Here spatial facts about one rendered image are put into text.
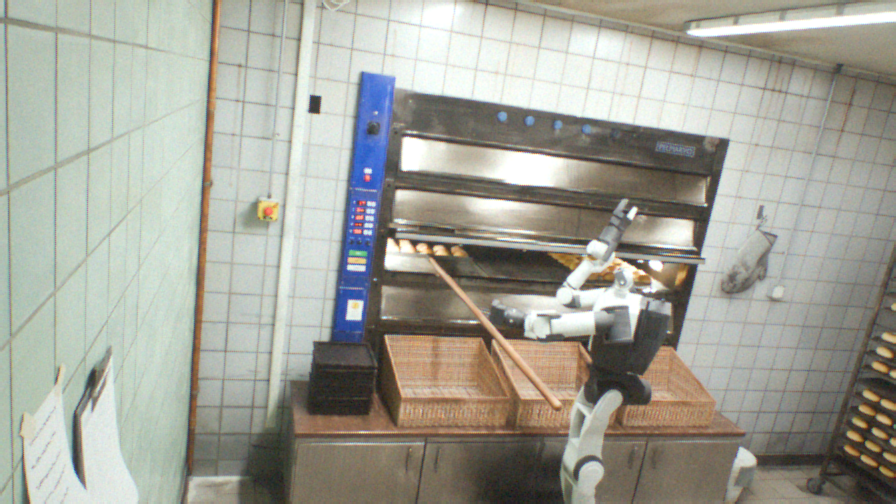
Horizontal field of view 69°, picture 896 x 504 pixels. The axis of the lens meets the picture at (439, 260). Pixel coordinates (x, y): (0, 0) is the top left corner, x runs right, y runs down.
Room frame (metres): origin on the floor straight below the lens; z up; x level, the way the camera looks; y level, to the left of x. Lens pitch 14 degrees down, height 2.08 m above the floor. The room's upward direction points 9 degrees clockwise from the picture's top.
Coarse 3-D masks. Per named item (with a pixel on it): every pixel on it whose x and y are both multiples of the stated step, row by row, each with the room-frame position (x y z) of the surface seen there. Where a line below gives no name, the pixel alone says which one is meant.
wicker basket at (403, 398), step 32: (384, 352) 3.13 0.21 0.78; (416, 352) 3.21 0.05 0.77; (448, 352) 3.27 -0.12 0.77; (480, 352) 3.32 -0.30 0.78; (384, 384) 3.06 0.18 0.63; (416, 384) 3.17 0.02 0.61; (480, 384) 3.24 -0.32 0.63; (416, 416) 2.85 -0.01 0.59; (448, 416) 2.82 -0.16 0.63; (480, 416) 2.87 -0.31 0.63
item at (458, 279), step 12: (384, 276) 3.20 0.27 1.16; (396, 276) 3.22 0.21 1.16; (408, 276) 3.24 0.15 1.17; (420, 276) 3.26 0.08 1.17; (432, 276) 3.28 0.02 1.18; (456, 276) 3.34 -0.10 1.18; (468, 276) 3.38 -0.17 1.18; (516, 288) 3.42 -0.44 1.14; (528, 288) 3.44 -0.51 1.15; (540, 288) 3.46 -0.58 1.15; (552, 288) 3.48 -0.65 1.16; (588, 288) 3.55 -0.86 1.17; (600, 288) 3.57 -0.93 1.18; (636, 288) 3.69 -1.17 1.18
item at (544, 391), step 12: (432, 264) 3.48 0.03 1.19; (444, 276) 3.23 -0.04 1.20; (456, 288) 3.03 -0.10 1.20; (468, 300) 2.86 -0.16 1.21; (480, 312) 2.71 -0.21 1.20; (504, 348) 2.36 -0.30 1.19; (516, 360) 2.25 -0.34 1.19; (528, 372) 2.14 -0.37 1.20; (540, 384) 2.05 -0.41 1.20; (552, 396) 1.97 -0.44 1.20
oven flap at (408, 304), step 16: (384, 288) 3.23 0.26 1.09; (400, 288) 3.26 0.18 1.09; (416, 288) 3.29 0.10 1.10; (384, 304) 3.21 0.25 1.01; (400, 304) 3.24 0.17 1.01; (416, 304) 3.26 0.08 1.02; (432, 304) 3.29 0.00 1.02; (448, 304) 3.32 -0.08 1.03; (464, 304) 3.35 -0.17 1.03; (480, 304) 3.38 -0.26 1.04; (512, 304) 3.43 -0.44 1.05; (528, 304) 3.46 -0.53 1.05; (544, 304) 3.50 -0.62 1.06; (560, 304) 3.53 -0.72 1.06; (672, 304) 3.76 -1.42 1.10; (384, 320) 3.17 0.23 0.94; (400, 320) 3.19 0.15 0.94; (416, 320) 3.22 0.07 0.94; (432, 320) 3.24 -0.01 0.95; (448, 320) 3.27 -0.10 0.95; (464, 320) 3.32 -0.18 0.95; (672, 320) 3.73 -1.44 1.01
